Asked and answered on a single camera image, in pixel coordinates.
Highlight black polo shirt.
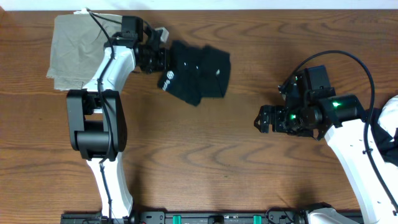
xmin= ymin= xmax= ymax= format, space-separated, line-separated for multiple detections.
xmin=157 ymin=40 xmax=231 ymax=106

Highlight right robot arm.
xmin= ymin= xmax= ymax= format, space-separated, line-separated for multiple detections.
xmin=254 ymin=91 xmax=397 ymax=223

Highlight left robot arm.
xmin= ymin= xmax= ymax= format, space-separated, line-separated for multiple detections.
xmin=67 ymin=37 xmax=167 ymax=223

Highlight folded khaki trousers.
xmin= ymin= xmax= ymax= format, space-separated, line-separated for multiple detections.
xmin=47 ymin=9 xmax=122 ymax=91

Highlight black and white jersey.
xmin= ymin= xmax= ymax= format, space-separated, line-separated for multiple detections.
xmin=371 ymin=96 xmax=397 ymax=166

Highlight left black cable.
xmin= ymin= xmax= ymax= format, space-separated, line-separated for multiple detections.
xmin=85 ymin=8 xmax=125 ymax=223

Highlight black cable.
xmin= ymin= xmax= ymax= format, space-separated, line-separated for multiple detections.
xmin=281 ymin=50 xmax=398 ymax=215
xmin=85 ymin=8 xmax=125 ymax=223

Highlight right black cable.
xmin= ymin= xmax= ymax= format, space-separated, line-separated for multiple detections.
xmin=281 ymin=50 xmax=398 ymax=215

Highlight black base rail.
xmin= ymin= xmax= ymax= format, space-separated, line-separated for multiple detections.
xmin=60 ymin=203 xmax=364 ymax=224

